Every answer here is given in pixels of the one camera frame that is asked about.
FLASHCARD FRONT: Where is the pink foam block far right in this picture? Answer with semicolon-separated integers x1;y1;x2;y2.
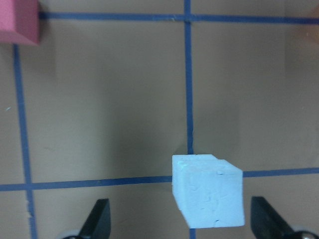
0;0;39;45

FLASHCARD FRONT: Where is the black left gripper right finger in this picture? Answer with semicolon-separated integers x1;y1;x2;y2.
250;196;301;239

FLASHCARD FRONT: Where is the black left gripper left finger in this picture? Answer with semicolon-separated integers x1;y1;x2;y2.
78;199;111;239

